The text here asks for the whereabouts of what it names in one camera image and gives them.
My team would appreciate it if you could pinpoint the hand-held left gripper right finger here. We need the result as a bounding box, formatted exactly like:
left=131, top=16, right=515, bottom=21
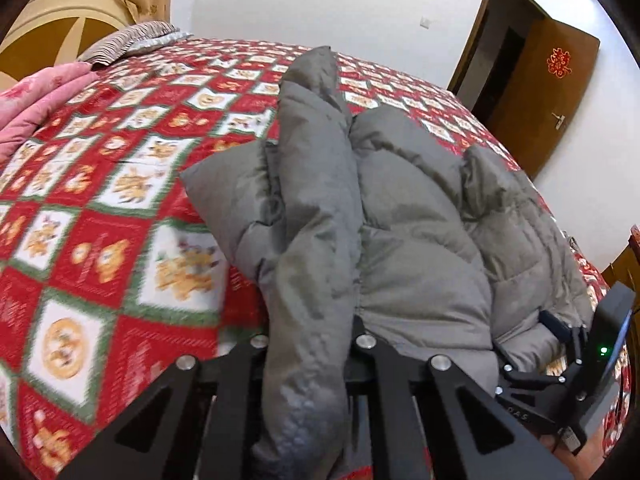
left=345, top=317, right=576, bottom=480

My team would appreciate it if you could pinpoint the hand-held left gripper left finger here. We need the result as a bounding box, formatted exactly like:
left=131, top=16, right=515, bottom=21
left=60, top=334, right=271, bottom=480

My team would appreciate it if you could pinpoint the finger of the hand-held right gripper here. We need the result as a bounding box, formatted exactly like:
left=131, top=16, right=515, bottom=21
left=493, top=342, right=577, bottom=397
left=539, top=310, right=588, bottom=366

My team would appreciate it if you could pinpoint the grey puffer jacket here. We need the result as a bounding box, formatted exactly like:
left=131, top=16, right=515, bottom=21
left=179, top=46, right=601, bottom=480

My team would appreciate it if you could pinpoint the brown wooden cabinet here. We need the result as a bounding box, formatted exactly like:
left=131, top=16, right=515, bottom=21
left=602, top=225, right=640, bottom=306

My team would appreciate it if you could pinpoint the brown wooden door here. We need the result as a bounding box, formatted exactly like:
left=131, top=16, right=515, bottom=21
left=487, top=17, right=601, bottom=181

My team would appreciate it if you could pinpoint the red printed blanket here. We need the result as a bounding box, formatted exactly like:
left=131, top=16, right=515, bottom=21
left=0, top=37, right=640, bottom=480

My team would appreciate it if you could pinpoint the red paper door decoration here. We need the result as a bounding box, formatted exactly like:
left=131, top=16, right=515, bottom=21
left=546, top=46, right=573, bottom=80

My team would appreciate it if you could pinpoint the pink quilt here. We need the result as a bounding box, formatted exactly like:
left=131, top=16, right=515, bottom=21
left=0, top=61, right=101, bottom=163

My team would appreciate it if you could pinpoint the striped pillow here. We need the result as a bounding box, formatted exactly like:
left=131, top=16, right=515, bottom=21
left=77, top=21, right=193, bottom=68

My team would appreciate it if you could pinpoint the cream wooden headboard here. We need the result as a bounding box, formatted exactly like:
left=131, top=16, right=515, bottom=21
left=0, top=0, right=133, bottom=96

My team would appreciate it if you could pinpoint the dark wooden door frame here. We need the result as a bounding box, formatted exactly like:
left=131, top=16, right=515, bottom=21
left=446, top=0, right=546, bottom=126

